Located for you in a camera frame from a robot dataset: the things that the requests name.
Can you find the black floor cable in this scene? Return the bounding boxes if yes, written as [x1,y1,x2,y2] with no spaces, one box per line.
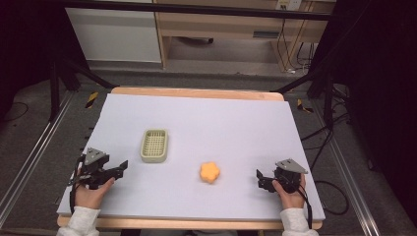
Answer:
[300,83,351,216]
[0,101,30,124]

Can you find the person's right hand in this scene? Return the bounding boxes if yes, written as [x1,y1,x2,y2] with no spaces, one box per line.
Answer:
[271,173,308,210]

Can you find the white power strip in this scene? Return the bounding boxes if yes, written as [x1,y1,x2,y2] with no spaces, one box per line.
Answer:
[275,0,302,11]

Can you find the light wooden desk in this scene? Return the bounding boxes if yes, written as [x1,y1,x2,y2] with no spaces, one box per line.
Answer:
[152,0,332,72]

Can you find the hanging desk cables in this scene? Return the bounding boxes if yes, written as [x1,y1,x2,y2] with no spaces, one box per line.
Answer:
[275,9,317,73]

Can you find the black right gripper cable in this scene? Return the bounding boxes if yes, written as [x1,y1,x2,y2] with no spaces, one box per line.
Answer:
[296,184,314,230]

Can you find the white foam board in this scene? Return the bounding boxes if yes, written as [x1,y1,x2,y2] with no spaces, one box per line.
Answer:
[56,92,327,221]

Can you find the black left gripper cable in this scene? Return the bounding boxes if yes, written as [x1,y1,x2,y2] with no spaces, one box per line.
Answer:
[68,156,83,215]

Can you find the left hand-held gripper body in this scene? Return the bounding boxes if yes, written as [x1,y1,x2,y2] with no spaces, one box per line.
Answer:
[69,147,116,191]

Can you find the black metal stand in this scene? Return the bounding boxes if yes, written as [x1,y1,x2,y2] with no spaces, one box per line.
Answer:
[269,0,372,131]
[48,53,117,123]

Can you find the person's left hand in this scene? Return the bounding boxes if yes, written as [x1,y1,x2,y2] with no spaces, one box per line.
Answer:
[74,176,116,210]

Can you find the yellow black floor tape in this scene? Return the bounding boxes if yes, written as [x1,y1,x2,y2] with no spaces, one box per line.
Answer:
[85,90,99,109]
[296,98,315,114]

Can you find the black horizontal frame bar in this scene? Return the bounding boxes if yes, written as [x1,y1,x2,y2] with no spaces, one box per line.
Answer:
[61,0,332,22]

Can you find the beige plastic soap dish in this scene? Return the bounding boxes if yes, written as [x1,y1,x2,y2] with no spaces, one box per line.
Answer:
[140,128,169,164]

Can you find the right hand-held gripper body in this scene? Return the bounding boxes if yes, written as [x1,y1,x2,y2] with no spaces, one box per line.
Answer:
[273,158,309,195]

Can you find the white cabinet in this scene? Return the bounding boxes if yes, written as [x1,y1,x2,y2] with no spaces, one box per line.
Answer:
[65,7,162,64]

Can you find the metal floor rail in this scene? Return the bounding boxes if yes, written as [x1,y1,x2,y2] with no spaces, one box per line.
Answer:
[0,90,77,228]
[313,99,382,236]

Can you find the wooden table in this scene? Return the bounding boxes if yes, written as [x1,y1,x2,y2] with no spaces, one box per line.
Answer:
[56,86,324,231]

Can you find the orange flower-shaped soap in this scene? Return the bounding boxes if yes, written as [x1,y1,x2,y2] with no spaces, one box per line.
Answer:
[199,160,221,184]

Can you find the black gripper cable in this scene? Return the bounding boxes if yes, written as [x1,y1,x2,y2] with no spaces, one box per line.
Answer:
[296,184,314,230]
[68,156,83,215]

